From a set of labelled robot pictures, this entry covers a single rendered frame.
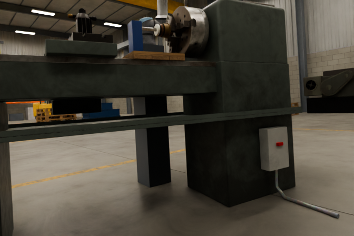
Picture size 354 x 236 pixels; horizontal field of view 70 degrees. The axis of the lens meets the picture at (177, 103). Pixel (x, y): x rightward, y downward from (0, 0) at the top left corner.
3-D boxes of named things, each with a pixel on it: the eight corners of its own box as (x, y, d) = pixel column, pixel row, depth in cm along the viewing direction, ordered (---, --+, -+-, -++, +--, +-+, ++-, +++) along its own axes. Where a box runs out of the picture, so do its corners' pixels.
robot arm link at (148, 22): (138, 37, 212) (137, 20, 212) (154, 37, 215) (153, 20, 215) (139, 32, 200) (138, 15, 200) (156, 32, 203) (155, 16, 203)
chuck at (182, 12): (178, 57, 182) (179, 11, 177) (203, 57, 155) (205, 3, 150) (167, 57, 178) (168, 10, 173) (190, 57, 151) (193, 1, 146)
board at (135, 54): (158, 69, 174) (158, 64, 174) (185, 60, 142) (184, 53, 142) (115, 69, 160) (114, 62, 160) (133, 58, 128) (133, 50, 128)
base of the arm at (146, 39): (134, 48, 209) (133, 36, 209) (150, 49, 218) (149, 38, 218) (143, 43, 197) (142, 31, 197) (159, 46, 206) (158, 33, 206)
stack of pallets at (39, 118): (66, 124, 1080) (66, 107, 1080) (78, 124, 1027) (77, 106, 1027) (35, 127, 981) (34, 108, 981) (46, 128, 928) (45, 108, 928)
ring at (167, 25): (167, 26, 163) (154, 24, 159) (174, 21, 155) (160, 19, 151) (168, 40, 163) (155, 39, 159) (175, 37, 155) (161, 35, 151)
